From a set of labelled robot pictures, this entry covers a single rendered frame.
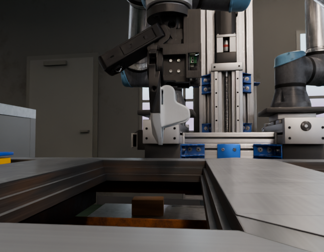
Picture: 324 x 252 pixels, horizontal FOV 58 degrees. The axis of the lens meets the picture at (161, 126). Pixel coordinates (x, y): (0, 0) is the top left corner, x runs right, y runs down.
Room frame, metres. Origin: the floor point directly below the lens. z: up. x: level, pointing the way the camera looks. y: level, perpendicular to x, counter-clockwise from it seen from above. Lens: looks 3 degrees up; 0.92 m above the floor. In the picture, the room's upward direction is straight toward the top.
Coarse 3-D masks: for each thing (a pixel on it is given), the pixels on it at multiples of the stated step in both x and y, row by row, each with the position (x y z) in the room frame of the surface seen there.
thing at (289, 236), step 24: (72, 168) 0.57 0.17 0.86; (96, 168) 0.71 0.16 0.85; (120, 168) 0.75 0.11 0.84; (144, 168) 0.74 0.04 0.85; (168, 168) 0.74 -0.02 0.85; (192, 168) 0.73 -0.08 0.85; (312, 168) 0.70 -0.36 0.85; (0, 192) 0.36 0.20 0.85; (24, 192) 0.40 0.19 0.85; (48, 192) 0.46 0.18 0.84; (72, 192) 0.54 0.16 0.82; (216, 192) 0.39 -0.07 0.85; (0, 216) 0.34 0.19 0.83; (24, 216) 0.39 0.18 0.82; (216, 216) 0.30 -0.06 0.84; (240, 216) 0.21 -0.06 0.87; (288, 240) 0.16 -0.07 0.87; (312, 240) 0.16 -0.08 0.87
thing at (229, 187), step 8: (224, 184) 0.35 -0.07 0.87; (232, 184) 0.35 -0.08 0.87; (240, 184) 0.35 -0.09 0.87; (248, 184) 0.35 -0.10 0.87; (256, 184) 0.35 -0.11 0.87; (264, 184) 0.35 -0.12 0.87; (272, 184) 0.35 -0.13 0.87; (280, 184) 0.35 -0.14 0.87; (288, 184) 0.35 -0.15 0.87; (296, 184) 0.35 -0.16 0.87; (304, 184) 0.35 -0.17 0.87; (312, 184) 0.35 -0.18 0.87; (320, 184) 0.35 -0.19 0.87; (224, 192) 0.30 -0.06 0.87; (232, 192) 0.30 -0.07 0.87; (240, 192) 0.30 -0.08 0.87; (248, 192) 0.30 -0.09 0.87; (256, 192) 0.30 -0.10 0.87; (264, 192) 0.30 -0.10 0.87; (272, 192) 0.30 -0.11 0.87; (280, 192) 0.30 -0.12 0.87; (288, 192) 0.30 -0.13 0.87; (296, 192) 0.30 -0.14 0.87; (304, 192) 0.30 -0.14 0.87; (312, 192) 0.30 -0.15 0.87; (320, 192) 0.30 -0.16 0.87
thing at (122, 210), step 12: (108, 204) 1.08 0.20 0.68; (120, 204) 1.08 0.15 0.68; (96, 216) 0.91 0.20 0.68; (108, 216) 0.91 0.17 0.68; (120, 216) 0.91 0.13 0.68; (132, 216) 0.91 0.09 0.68; (144, 216) 0.91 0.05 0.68; (156, 216) 0.91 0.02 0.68; (168, 216) 0.91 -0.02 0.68; (180, 216) 0.91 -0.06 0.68; (192, 216) 0.91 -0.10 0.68; (204, 216) 0.91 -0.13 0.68
